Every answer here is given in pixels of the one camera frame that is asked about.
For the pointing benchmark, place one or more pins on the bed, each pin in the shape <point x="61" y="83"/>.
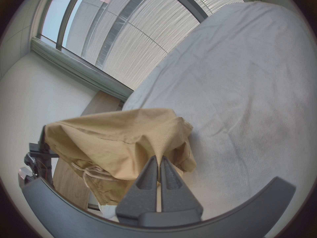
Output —
<point x="235" y="95"/>

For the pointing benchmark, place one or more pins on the window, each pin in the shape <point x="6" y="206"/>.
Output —
<point x="138" y="28"/>

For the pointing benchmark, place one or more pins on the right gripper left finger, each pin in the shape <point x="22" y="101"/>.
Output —
<point x="141" y="194"/>

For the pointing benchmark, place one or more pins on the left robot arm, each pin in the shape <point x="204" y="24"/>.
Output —
<point x="44" y="165"/>

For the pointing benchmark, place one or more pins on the grey-green curtain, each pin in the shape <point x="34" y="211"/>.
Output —
<point x="81" y="68"/>

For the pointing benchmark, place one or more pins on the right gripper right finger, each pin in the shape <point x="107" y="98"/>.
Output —
<point x="178" y="197"/>

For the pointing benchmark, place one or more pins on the tan shorts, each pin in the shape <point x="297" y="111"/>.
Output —
<point x="111" y="142"/>

